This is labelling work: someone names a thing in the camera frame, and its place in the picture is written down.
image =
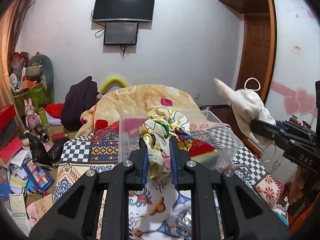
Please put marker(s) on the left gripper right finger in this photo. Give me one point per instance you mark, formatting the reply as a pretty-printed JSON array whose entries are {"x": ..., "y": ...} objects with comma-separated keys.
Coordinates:
[{"x": 181, "y": 179}]

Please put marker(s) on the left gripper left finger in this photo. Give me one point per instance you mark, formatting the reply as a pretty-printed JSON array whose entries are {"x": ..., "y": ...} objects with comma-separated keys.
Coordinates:
[{"x": 139, "y": 157}]

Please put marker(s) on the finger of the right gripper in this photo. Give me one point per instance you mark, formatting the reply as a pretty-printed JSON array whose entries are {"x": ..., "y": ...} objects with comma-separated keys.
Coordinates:
[
  {"x": 295, "y": 129},
  {"x": 277, "y": 134}
]

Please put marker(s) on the red pouch with gold handle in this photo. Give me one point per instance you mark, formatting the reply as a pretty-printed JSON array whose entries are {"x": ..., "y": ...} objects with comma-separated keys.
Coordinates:
[{"x": 200, "y": 147}]

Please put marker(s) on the yellow green sponge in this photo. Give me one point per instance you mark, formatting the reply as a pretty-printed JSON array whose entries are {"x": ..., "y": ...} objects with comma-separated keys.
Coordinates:
[{"x": 209, "y": 159}]

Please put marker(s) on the clear plastic storage box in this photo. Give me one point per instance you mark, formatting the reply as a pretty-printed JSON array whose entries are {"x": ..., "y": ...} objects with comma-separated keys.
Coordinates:
[{"x": 204, "y": 125}]

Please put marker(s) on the colourful patterned silk scarf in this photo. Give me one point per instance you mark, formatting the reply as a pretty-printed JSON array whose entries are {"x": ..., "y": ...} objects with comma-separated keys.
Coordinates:
[{"x": 161, "y": 125}]

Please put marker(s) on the white drawstring bag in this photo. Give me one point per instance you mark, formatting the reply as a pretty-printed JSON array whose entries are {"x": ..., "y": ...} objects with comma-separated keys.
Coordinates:
[{"x": 247, "y": 106}]

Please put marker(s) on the orange fleece blanket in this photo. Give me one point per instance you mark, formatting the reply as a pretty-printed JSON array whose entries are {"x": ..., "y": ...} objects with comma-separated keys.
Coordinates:
[{"x": 135, "y": 99}]

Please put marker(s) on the patterned bed cover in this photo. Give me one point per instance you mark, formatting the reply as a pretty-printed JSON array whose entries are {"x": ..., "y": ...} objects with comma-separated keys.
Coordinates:
[{"x": 151, "y": 208}]

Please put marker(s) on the white sliding wardrobe door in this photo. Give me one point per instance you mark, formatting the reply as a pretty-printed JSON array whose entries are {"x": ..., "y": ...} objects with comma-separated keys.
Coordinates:
[{"x": 296, "y": 66}]

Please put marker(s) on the wooden wardrobe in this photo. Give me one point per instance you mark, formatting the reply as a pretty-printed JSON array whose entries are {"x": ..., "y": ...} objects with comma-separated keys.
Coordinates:
[{"x": 259, "y": 44}]

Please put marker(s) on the yellow curved cushion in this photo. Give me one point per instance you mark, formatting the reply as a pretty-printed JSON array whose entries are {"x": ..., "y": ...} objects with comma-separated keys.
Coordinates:
[{"x": 110, "y": 82}]

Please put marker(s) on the dark purple clothing pile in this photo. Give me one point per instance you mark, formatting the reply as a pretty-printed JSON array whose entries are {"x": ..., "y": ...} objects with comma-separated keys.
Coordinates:
[{"x": 80, "y": 98}]

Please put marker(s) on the colourful pencil case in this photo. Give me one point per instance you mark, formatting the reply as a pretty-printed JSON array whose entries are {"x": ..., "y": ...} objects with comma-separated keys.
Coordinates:
[{"x": 39, "y": 176}]

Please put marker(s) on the pink rabbit figurine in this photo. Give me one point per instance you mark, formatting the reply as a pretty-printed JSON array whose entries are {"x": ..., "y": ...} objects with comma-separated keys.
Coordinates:
[{"x": 32, "y": 119}]

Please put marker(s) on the green storage box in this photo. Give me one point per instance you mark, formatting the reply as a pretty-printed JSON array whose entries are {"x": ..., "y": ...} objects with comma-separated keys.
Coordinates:
[{"x": 40, "y": 98}]

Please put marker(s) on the grey plush toy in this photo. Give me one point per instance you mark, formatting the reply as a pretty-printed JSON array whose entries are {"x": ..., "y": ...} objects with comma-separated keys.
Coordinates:
[{"x": 40, "y": 67}]

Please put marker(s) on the red box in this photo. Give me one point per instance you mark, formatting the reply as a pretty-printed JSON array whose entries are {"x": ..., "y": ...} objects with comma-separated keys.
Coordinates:
[{"x": 7, "y": 113}]

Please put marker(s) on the orange curtain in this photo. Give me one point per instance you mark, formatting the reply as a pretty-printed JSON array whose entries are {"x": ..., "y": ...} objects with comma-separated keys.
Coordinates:
[{"x": 7, "y": 45}]

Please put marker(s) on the small wall monitor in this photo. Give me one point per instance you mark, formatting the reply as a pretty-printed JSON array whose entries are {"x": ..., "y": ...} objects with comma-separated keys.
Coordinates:
[{"x": 120, "y": 33}]

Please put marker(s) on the black wall television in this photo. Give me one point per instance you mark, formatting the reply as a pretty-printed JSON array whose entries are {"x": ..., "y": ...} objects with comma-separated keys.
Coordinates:
[{"x": 123, "y": 10}]

